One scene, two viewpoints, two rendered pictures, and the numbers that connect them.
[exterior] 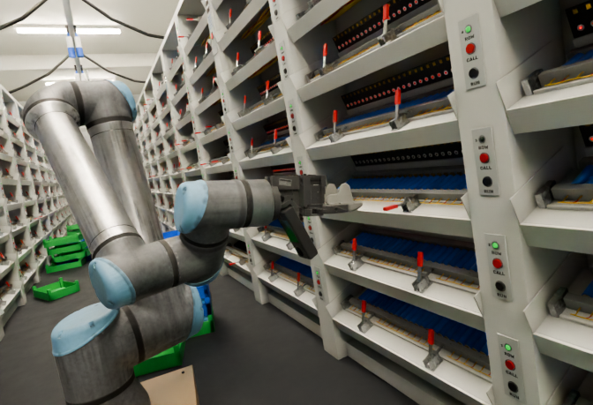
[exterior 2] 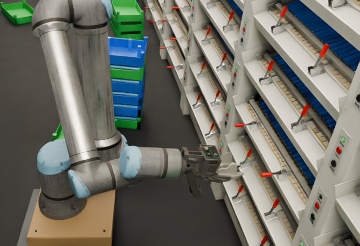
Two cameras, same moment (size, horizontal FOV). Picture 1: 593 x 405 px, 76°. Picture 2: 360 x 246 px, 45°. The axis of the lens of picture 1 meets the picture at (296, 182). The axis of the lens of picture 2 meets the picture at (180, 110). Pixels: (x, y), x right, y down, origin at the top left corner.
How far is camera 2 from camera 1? 0.82 m
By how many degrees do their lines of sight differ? 32
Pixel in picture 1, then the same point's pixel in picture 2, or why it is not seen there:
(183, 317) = not seen: hidden behind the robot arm
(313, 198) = (209, 169)
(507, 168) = (322, 222)
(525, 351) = not seen: outside the picture
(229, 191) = (154, 165)
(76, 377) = (49, 185)
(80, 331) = (54, 166)
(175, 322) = not seen: hidden behind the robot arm
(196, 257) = (127, 180)
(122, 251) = (87, 172)
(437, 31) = (334, 113)
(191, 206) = (129, 171)
